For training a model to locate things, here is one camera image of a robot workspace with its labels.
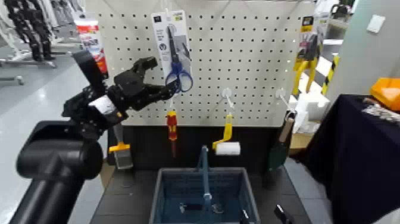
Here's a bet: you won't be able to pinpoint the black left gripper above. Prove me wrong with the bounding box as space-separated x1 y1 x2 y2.
88 56 181 126

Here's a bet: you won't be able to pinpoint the blue scissors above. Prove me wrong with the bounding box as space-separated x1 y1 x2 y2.
151 10 195 95

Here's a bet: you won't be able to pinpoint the blue grey plastic crate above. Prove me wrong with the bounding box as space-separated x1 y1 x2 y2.
148 144 262 224

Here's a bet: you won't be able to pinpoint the red yellow screwdriver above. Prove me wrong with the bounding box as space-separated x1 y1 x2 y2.
166 110 179 158

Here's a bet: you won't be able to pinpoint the black panel under pegboard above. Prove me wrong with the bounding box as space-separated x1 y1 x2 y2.
105 117 296 175

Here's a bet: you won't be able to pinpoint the red white tube package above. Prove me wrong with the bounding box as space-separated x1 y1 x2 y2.
74 19 109 78

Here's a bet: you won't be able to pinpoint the brown cardboard box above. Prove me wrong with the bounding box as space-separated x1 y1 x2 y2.
290 132 314 151

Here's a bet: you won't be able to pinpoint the black cloth covered table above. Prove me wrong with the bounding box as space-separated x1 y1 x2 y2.
298 94 400 224

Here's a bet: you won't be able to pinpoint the white perforated pegboard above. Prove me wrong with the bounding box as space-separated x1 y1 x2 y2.
86 0 316 127

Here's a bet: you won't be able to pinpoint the brown cardboard sheet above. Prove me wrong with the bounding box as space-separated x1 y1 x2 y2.
99 162 115 189

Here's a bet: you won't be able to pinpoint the white foam blocks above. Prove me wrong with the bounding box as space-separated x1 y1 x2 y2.
289 53 332 133

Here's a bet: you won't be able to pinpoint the black humanoid robot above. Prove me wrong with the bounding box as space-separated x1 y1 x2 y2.
4 0 57 62

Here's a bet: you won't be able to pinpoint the silvery bag of parts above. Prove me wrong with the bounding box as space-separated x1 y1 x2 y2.
362 98 400 123

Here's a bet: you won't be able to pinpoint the orange plastic bin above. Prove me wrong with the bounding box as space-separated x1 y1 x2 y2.
370 77 400 112

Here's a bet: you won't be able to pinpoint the green trowel with wooden handle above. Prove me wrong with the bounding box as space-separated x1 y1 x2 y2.
267 111 296 171

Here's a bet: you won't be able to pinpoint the white paint roller yellow handle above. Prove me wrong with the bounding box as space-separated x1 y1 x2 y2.
211 113 241 157

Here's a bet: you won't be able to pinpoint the grey brush with yellow handle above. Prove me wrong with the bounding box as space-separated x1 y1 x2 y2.
108 123 135 170

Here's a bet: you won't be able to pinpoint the black yellow striped post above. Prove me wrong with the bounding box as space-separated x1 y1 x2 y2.
321 54 340 97

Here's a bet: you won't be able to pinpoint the yellow handled pliers in package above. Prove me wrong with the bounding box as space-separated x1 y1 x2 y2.
292 15 326 97

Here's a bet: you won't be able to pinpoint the white wall switch plate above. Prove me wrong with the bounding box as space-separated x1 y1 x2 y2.
366 15 386 35

